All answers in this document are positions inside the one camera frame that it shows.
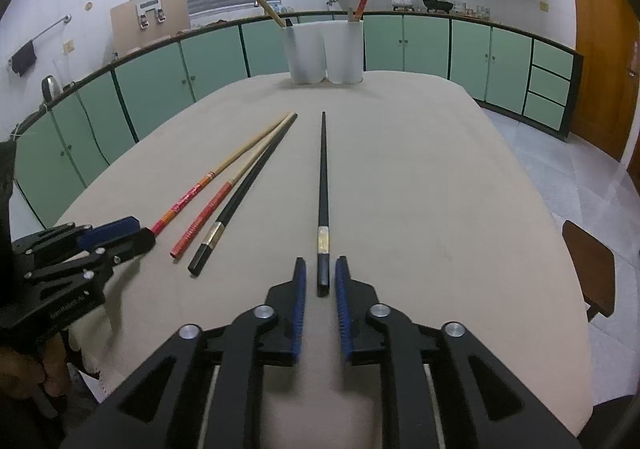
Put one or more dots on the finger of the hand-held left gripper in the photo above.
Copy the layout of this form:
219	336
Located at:
135	244
112	229

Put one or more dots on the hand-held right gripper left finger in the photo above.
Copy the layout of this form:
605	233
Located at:
299	299

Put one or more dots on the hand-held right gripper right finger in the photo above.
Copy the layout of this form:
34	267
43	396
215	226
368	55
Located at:
342	299

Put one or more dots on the black chopstick with gold band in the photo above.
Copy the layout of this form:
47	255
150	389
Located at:
235	202
323	179

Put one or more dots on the white two-compartment utensil holder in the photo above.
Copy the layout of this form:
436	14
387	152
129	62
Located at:
320	54

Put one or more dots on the person's left hand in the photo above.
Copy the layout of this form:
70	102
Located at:
55	369

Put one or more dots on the electric kettle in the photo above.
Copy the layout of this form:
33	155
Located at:
50	86

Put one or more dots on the green base cabinets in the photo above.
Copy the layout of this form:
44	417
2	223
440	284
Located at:
150	74

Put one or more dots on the dark cloth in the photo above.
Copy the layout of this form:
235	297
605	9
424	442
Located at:
22	58

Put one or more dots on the metal towel bar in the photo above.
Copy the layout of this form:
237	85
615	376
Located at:
45	31

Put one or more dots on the wooden board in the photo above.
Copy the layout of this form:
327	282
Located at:
175	9

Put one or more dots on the wooden stool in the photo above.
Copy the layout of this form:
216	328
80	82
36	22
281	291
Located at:
590	264

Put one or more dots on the black chair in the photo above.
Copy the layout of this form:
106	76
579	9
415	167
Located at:
612	421

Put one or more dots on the white cooking pot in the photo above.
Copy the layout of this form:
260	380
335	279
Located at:
402	0

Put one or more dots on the black wok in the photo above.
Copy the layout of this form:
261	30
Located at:
439	5

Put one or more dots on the group of glass jars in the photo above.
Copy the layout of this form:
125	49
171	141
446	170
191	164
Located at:
472	10

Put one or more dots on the closed wooden door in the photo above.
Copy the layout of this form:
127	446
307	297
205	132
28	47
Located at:
600	54

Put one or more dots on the yellow wall outlet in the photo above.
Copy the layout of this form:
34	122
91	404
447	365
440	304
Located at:
68	46

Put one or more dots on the metal bracket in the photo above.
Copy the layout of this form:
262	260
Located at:
149	5

